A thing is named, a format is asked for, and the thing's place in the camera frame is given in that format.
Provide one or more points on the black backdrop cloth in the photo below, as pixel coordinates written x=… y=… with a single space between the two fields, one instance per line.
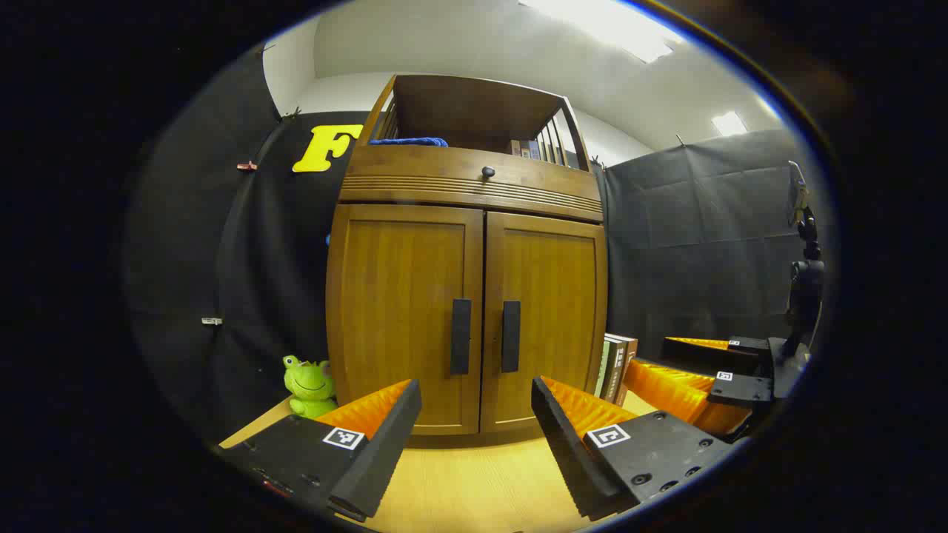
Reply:
x=259 y=259
x=703 y=237

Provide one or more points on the row of small books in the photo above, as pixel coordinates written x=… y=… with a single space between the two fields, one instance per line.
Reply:
x=524 y=149

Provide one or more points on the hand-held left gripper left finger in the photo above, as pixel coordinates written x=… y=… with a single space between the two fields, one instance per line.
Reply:
x=385 y=451

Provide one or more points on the black tripod stand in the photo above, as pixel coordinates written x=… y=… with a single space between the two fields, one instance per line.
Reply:
x=806 y=277

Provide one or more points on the pale green book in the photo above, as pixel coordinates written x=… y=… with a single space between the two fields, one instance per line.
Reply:
x=601 y=366

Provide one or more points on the dark book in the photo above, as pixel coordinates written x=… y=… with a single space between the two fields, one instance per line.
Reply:
x=615 y=370

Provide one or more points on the wooden cabinet door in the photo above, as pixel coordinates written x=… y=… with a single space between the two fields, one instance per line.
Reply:
x=392 y=311
x=555 y=311

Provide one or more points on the green frog plush toy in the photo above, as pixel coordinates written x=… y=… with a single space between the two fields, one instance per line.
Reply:
x=309 y=385

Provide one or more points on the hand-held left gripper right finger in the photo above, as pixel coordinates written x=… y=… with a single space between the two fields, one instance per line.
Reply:
x=563 y=451

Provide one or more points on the wooden cabinet drawer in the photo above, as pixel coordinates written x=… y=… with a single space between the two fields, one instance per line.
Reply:
x=429 y=174

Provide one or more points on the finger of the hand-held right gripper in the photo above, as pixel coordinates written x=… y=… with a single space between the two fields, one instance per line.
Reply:
x=703 y=357
x=744 y=391

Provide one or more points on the blue cloth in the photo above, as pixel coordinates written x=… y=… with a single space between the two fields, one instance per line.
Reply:
x=407 y=141

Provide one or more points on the small ceiling light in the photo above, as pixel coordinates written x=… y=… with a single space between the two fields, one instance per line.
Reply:
x=729 y=123

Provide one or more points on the wooden shoe cabinet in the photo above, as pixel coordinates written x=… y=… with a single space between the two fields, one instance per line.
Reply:
x=459 y=111

